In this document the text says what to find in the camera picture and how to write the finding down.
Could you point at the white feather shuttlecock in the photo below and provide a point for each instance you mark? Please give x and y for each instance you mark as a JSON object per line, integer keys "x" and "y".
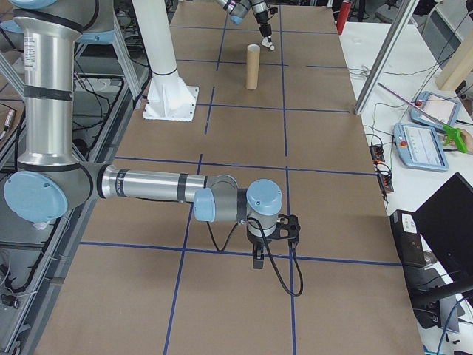
{"x": 269, "y": 45}

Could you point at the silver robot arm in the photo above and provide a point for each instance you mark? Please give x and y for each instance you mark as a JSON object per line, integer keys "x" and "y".
{"x": 236, "y": 16}
{"x": 148, "y": 183}

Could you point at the person's right hand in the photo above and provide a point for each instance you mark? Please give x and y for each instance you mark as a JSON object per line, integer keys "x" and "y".
{"x": 469, "y": 138}

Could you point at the brown cardboard tube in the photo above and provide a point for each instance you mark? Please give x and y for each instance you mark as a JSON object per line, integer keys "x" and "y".
{"x": 253, "y": 70}

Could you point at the red tube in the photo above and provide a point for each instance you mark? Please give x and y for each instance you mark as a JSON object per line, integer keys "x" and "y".
{"x": 343, "y": 18}

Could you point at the grey office chair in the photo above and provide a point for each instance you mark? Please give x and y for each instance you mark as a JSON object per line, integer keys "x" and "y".
{"x": 388, "y": 15}

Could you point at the small black orange adapter board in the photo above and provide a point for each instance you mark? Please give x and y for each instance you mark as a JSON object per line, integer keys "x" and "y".
{"x": 386, "y": 183}
{"x": 377, "y": 153}

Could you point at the black box with white label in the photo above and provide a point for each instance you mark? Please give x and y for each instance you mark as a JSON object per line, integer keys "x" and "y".
{"x": 404, "y": 236}

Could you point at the black monitor stand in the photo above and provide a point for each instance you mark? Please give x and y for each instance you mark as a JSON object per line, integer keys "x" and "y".
{"x": 439, "y": 292}

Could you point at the blue grey teach pendant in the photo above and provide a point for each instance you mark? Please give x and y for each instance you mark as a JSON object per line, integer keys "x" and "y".
{"x": 436, "y": 109}
{"x": 421, "y": 148}

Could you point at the black monitor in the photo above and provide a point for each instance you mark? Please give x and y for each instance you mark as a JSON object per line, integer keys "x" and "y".
{"x": 447, "y": 222}

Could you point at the cream wooden beam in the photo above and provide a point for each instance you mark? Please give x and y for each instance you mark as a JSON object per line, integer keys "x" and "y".
{"x": 456, "y": 63}

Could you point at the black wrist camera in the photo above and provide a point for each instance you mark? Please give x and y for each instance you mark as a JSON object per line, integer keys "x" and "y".
{"x": 273, "y": 12}

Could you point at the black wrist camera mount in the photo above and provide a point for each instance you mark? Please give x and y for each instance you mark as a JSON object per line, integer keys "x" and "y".
{"x": 290, "y": 225}

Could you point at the aluminium profile post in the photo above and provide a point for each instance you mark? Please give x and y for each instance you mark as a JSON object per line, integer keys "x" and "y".
{"x": 384, "y": 51}

